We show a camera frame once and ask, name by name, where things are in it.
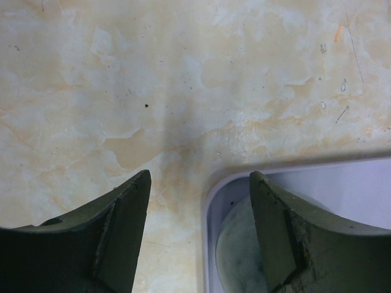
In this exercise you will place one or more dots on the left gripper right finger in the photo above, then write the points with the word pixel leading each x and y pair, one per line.
pixel 306 248

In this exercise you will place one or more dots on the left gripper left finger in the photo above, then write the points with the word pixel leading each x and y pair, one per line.
pixel 94 248

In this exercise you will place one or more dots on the grey-green ceramic mug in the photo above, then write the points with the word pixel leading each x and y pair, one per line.
pixel 238 258

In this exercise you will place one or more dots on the lavender plastic tray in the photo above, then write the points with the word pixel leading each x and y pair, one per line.
pixel 355 190

